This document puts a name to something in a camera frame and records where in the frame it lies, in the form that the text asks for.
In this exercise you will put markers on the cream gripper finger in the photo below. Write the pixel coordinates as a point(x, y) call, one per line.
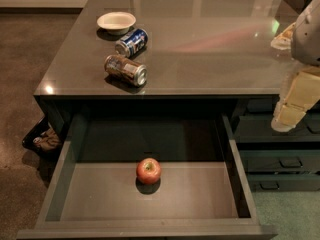
point(283, 40)
point(286, 118)

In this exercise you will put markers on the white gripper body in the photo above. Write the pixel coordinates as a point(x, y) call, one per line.
point(307, 37)

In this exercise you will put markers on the red apple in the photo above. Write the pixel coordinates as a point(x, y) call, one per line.
point(148, 171)

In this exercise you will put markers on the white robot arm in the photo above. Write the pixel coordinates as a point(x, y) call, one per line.
point(305, 45)

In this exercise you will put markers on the closed middle right drawer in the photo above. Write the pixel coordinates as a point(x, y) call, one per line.
point(256, 128)

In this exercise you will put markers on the closed drawer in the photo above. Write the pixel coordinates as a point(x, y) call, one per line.
point(258, 161)
point(256, 128)
point(284, 182)

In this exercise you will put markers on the closed lower right drawer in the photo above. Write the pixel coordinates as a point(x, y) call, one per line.
point(258, 161)

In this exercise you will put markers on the closed bottom right drawer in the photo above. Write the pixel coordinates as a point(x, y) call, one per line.
point(284, 182)

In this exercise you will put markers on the grey counter cabinet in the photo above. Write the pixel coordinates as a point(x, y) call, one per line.
point(201, 56)

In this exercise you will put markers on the open grey top drawer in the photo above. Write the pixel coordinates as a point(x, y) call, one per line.
point(202, 194)

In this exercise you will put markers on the blue soda can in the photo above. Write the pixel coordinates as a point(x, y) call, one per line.
point(131, 43)

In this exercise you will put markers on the brown soda can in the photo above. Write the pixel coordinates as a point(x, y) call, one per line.
point(126, 70)

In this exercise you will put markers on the white bowl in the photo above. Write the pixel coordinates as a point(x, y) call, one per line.
point(116, 23)

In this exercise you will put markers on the black bin with trash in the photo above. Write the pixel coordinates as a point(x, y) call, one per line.
point(43, 140)

